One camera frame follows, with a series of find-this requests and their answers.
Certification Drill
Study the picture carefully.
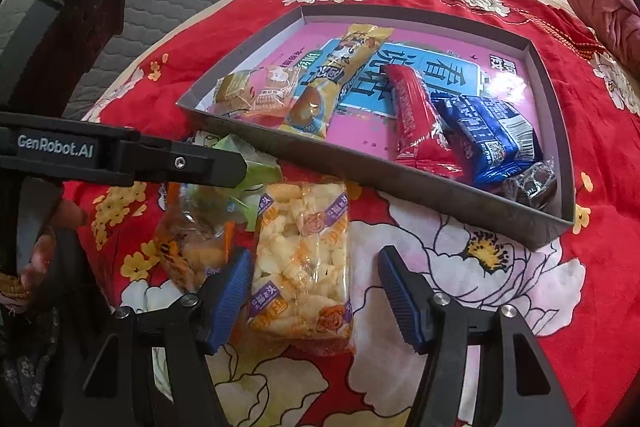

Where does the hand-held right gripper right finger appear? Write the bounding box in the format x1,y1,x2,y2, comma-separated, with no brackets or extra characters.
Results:
377,246,586,427

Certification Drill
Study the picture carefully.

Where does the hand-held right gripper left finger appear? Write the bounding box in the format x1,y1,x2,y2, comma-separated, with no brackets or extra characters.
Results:
60,247,253,427

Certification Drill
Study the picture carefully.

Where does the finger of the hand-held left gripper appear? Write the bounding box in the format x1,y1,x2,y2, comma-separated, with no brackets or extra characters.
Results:
132,132,249,188

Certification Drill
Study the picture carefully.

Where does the green snack packet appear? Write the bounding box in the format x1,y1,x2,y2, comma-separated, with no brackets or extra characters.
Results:
192,134,283,233

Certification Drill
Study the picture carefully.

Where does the puffed rice snack packet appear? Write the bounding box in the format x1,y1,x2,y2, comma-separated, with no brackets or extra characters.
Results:
248,179,357,355

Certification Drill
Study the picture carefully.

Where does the grey shallow cardboard box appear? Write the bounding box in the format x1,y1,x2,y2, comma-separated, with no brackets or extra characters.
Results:
175,4,576,253

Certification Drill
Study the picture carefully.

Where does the yellow snack packet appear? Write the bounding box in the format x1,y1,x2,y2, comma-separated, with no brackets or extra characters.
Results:
277,23,396,142

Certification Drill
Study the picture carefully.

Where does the dark chocolate bar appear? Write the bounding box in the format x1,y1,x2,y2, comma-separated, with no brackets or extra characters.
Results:
500,161,558,210

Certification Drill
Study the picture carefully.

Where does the red snack packet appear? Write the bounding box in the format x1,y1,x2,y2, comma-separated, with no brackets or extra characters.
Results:
384,64,473,180

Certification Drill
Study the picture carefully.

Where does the person's left hand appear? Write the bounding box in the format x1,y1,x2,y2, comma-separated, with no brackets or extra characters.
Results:
20,199,88,283

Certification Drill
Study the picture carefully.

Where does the clear orange-trimmed snack packet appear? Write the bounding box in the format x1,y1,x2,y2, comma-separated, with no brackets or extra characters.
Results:
154,184,236,295

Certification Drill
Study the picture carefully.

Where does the orange snack packet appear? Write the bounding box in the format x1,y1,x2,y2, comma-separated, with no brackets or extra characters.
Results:
245,64,298,118

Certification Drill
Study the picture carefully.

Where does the blue snack packet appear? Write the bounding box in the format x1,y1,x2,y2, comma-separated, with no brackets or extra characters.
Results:
431,96,545,188

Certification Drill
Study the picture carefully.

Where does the dark floral clothing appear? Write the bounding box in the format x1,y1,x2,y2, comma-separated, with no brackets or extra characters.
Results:
0,302,66,423

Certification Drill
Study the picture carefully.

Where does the red floral blanket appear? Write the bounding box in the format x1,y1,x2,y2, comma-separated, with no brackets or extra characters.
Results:
75,0,640,427

